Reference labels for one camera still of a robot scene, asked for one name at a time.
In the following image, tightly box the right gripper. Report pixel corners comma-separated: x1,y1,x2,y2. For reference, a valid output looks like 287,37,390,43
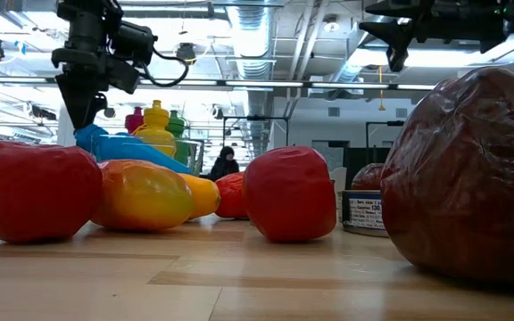
358,0,508,72

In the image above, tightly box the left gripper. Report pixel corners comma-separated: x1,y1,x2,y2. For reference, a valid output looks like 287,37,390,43
51,24,140,131

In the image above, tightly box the pink squeeze bottle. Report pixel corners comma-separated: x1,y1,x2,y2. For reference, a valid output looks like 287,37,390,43
124,106,146,135

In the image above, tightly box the blue squeeze bottle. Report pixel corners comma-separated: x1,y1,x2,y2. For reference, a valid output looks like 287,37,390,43
73,123,194,176

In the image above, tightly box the yellow squeeze bottle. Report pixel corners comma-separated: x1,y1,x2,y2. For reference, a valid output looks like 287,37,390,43
132,99,178,158

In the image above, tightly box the green squeeze bottle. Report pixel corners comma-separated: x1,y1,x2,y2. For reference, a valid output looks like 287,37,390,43
166,110,192,166

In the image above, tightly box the red round fruit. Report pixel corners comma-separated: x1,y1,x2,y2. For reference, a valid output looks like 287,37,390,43
242,145,338,243
0,141,104,244

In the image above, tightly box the dark red wrinkled fruit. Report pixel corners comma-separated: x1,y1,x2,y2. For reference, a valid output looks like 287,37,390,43
351,162,387,192

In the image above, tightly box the dark red glossy apple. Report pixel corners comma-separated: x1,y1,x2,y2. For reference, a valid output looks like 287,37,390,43
379,65,514,291

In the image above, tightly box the blue-lidded tin can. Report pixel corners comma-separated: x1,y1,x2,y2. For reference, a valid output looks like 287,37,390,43
340,189,390,238

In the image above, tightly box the white round pillar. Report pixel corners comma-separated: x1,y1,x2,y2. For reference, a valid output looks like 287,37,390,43
56,104,78,148

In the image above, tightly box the black metal stand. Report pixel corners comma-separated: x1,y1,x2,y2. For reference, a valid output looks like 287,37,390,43
365,119,406,164

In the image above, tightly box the red yellow mango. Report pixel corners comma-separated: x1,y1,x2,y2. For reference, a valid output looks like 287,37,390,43
90,159,195,232

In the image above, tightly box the black partition panel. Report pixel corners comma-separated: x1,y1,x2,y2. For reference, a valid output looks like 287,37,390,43
344,146,394,169

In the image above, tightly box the ceiling light bar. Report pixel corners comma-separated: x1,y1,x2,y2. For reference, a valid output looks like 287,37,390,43
0,76,436,92

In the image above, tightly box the red orange mango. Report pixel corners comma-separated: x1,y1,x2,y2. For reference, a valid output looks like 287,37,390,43
214,171,250,220

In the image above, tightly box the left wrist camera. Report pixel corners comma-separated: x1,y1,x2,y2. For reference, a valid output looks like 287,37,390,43
112,21,159,68

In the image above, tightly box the yellow hanging cord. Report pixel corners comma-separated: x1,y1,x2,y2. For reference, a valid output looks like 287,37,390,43
377,65,386,111

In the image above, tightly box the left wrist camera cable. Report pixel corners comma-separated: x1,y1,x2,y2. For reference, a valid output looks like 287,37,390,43
139,46,191,88

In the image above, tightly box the silver ventilation duct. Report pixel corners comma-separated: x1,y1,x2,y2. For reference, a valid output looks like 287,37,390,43
228,4,280,157

